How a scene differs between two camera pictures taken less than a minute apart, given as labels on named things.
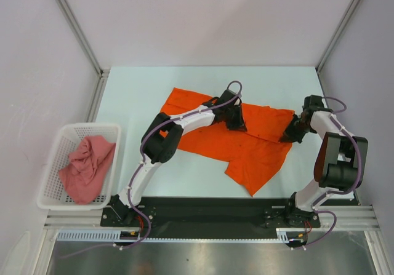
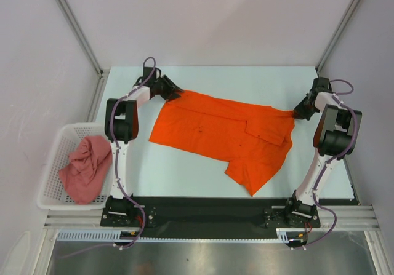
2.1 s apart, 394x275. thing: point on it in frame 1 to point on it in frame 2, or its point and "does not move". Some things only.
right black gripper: [289, 136] to [300, 112]
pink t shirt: [83, 178] does not move
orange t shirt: [256, 157] does not move
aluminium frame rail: [333, 216] does not move
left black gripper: [238, 125] to [170, 93]
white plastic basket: [52, 195] does not move
